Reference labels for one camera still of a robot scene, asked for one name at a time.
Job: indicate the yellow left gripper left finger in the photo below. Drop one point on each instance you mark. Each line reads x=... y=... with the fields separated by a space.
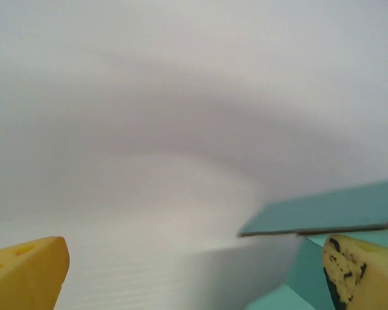
x=26 y=274

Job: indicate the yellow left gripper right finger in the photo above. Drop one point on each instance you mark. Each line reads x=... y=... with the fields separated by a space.
x=368 y=277

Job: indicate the teal green cloth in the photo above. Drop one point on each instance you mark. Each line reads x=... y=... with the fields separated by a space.
x=326 y=210

